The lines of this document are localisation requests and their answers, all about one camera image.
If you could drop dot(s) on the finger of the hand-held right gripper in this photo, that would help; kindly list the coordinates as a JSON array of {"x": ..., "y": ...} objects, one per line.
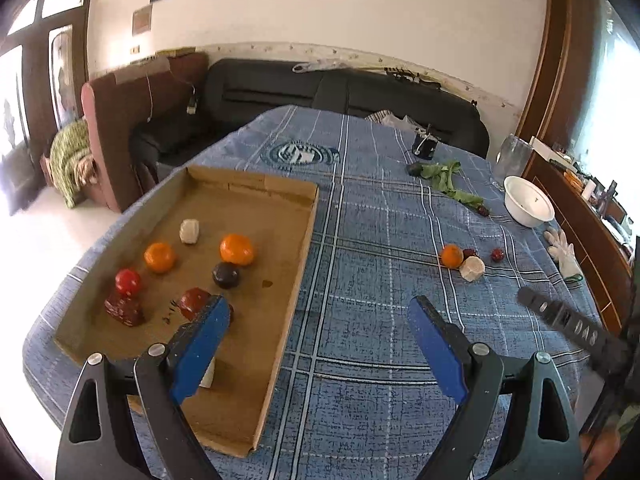
[{"x": 560, "y": 317}]

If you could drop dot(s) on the white flat box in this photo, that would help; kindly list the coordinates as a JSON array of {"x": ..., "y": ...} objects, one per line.
[{"x": 542, "y": 146}]

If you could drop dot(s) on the white paper bowl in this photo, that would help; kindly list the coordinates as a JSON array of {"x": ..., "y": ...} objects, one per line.
[{"x": 529, "y": 202}]

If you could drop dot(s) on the small wall plaque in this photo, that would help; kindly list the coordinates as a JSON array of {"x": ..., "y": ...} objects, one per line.
[{"x": 141, "y": 19}]

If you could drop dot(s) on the black electronic device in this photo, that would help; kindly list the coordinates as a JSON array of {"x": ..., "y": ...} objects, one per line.
[{"x": 425, "y": 146}]

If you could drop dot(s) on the white paper roll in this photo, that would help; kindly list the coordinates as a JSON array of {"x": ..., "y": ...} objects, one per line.
[{"x": 589, "y": 191}]

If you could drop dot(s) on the wooden glazed door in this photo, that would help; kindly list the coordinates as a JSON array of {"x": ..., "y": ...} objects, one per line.
[{"x": 42, "y": 22}]

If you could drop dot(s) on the black stand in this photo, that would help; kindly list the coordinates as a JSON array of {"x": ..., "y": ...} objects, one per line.
[{"x": 607, "y": 195}]

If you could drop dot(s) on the small dark red date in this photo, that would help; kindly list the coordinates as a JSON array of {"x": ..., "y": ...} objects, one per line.
[{"x": 482, "y": 209}]

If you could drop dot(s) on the orange tangerine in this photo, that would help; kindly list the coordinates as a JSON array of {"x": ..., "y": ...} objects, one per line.
[
  {"x": 236, "y": 249},
  {"x": 452, "y": 255},
  {"x": 160, "y": 257}
]

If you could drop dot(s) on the large red date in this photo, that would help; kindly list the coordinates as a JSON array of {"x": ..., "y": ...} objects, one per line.
[{"x": 195, "y": 300}]

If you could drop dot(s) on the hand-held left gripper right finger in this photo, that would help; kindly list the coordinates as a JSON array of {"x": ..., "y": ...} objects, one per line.
[{"x": 435, "y": 350}]

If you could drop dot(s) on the white glove green cuff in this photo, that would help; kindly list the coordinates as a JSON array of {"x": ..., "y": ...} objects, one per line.
[{"x": 562, "y": 252}]

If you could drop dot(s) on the person's right forearm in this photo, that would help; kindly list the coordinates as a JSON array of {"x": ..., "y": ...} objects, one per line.
[{"x": 622, "y": 420}]

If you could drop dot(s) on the green patterned blanket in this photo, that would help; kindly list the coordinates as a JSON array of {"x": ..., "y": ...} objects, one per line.
[{"x": 70, "y": 160}]

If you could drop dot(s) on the white speckled dragon fruit chunk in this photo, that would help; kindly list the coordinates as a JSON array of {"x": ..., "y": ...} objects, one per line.
[
  {"x": 207, "y": 377},
  {"x": 189, "y": 231}
]

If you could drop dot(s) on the red apple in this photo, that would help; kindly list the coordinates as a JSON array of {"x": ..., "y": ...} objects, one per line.
[{"x": 127, "y": 281}]

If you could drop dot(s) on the small dark object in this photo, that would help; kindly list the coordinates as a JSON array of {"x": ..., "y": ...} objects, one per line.
[{"x": 414, "y": 169}]

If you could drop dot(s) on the black leather sofa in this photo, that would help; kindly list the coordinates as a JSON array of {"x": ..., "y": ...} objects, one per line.
[{"x": 300, "y": 90}]

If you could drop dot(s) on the patterned cloth bundle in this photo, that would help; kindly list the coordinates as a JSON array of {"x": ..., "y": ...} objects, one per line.
[{"x": 387, "y": 119}]

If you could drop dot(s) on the dark purple passion fruit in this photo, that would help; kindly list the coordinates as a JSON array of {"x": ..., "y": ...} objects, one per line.
[{"x": 226, "y": 275}]

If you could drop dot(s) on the white hanging charger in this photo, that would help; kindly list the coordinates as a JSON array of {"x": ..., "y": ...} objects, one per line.
[{"x": 191, "y": 105}]

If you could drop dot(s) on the orange packet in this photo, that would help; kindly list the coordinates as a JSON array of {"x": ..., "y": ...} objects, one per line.
[{"x": 572, "y": 177}]

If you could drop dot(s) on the clear plastic cup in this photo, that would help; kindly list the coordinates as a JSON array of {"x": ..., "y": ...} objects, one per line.
[{"x": 507, "y": 160}]

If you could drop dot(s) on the white sugarcane chunk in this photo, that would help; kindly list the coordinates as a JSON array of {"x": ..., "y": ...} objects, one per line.
[{"x": 472, "y": 268}]

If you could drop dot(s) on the green leafy vegetable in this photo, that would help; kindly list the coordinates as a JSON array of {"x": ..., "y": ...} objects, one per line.
[{"x": 450, "y": 180}]

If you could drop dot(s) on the brown cardboard tray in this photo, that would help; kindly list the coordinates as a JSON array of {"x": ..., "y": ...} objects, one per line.
[{"x": 250, "y": 220}]

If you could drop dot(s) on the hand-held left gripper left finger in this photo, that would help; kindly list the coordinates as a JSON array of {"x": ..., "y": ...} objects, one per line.
[{"x": 200, "y": 350}]

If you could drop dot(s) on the wooden panelled ledge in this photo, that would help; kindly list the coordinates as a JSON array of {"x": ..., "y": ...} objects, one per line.
[{"x": 585, "y": 230}]

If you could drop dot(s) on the brown armchair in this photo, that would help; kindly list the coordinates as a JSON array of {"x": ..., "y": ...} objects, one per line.
[{"x": 130, "y": 110}]

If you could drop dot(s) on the clear plastic bag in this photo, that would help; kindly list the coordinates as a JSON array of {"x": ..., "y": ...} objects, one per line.
[{"x": 320, "y": 65}]

